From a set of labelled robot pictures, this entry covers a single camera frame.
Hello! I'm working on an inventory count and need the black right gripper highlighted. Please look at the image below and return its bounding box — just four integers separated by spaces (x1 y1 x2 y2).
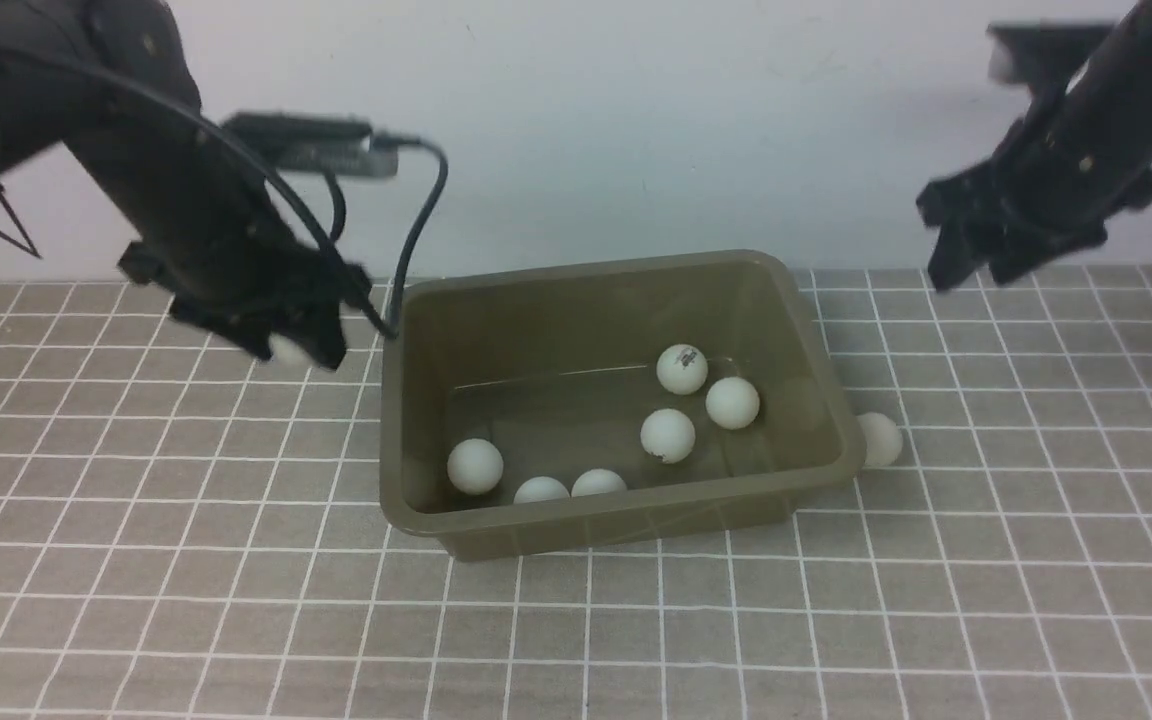
916 115 1152 293

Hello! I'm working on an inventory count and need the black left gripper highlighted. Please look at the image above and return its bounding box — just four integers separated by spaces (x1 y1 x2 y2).
118 232 372 372

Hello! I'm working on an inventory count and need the white printed ping-pong ball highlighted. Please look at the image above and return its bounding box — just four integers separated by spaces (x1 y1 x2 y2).
655 343 708 396
639 407 696 464

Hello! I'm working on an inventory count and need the olive green plastic bin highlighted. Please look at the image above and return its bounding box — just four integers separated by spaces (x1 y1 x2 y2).
378 250 865 562

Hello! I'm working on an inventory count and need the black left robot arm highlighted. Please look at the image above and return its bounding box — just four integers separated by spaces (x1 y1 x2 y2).
0 1 364 370

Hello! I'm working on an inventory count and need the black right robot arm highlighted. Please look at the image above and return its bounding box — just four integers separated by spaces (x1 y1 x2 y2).
916 1 1152 293

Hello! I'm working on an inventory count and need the grey checkered tablecloth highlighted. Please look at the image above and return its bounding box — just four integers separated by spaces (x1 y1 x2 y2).
0 266 1152 719

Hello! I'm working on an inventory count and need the black camera cable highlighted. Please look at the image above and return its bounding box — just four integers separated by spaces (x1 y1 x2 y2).
0 35 449 341

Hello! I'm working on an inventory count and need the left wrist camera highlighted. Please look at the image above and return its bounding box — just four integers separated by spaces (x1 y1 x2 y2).
221 111 399 181

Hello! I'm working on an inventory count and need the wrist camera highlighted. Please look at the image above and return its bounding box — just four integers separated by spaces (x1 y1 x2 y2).
221 111 399 181
987 20 1116 97

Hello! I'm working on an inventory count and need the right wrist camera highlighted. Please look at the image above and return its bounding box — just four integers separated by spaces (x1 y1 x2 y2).
987 20 1116 97

